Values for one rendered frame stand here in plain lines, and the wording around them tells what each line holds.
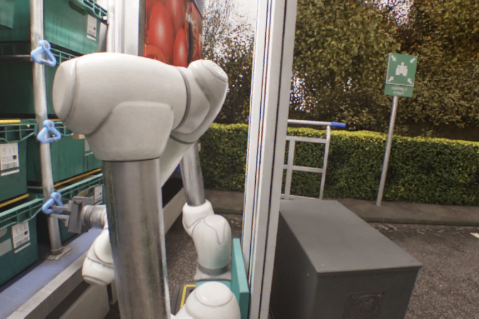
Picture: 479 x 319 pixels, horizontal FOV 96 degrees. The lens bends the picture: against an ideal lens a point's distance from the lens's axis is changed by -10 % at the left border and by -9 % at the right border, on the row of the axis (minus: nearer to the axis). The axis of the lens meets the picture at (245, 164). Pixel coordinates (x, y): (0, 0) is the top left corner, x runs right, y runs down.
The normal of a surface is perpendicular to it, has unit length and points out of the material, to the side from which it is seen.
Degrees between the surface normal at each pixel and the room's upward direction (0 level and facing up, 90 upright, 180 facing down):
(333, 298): 90
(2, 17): 91
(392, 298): 90
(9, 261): 91
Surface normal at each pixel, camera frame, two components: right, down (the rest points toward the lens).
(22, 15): -0.04, 0.29
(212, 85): 0.51, 0.30
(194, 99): 0.76, 0.21
